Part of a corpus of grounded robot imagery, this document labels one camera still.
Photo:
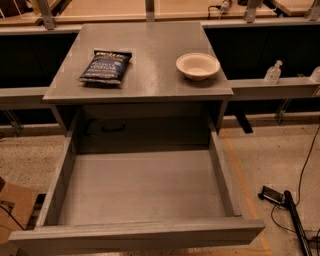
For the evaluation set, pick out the black drawer handle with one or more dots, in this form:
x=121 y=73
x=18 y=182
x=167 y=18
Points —
x=113 y=126

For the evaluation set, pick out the small black floor device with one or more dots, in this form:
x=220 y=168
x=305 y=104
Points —
x=272 y=196

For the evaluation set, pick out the white paper bowl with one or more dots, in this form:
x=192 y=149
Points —
x=198 y=66

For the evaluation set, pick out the grey cabinet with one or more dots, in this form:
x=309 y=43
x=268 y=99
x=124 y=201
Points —
x=162 y=108

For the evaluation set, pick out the cardboard box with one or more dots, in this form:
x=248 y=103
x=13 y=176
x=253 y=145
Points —
x=17 y=203

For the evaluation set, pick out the blue chip bag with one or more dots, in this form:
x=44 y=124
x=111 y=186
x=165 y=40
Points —
x=107 y=67

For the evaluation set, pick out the open grey top drawer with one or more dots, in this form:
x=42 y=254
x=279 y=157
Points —
x=133 y=201

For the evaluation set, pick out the clear sanitizer bottle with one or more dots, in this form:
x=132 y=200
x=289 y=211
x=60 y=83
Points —
x=273 y=73

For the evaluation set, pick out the white object on shelf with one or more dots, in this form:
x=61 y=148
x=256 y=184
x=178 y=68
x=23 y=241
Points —
x=315 y=76

